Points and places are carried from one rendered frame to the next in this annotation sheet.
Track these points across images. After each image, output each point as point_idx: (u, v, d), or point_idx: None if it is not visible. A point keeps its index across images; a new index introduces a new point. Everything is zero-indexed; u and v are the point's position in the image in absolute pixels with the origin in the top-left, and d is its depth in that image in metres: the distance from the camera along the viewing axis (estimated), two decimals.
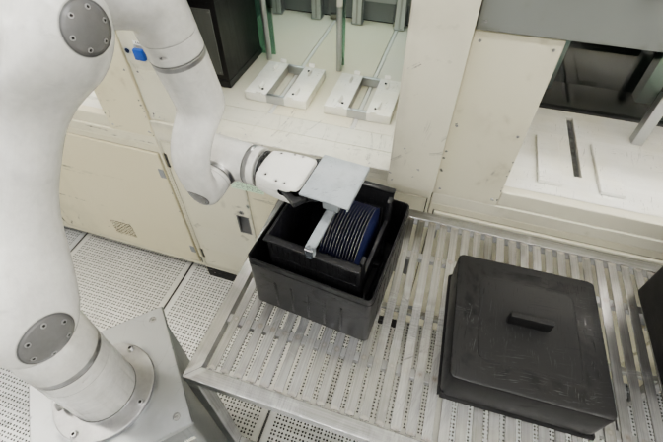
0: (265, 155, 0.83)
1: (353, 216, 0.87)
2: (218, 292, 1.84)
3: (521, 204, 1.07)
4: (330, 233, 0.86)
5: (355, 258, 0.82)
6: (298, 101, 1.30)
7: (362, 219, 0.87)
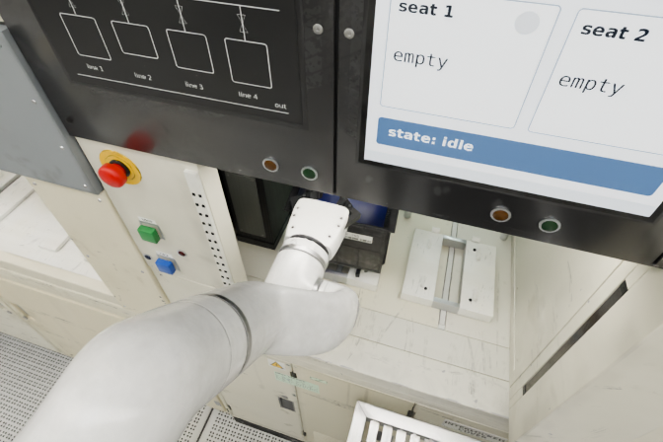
0: (303, 236, 0.69)
1: None
2: None
3: None
4: None
5: None
6: (366, 283, 1.00)
7: None
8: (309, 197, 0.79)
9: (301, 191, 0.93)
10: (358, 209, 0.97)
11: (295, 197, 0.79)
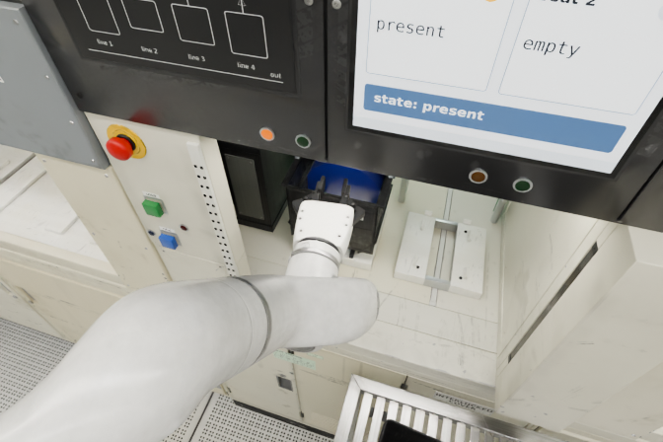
0: (314, 239, 0.69)
1: None
2: (247, 430, 1.58)
3: None
4: None
5: None
6: (361, 262, 1.04)
7: None
8: (311, 199, 0.78)
9: (299, 172, 0.98)
10: (353, 192, 1.02)
11: (297, 200, 0.78)
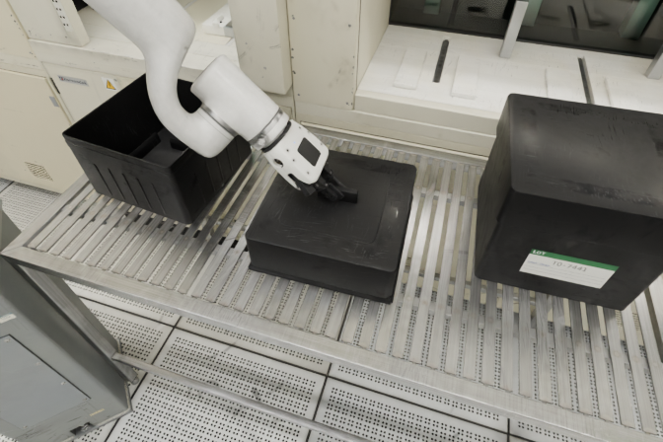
0: None
1: None
2: None
3: (375, 108, 1.08)
4: None
5: None
6: None
7: None
8: (314, 184, 0.78)
9: None
10: None
11: (307, 192, 0.77)
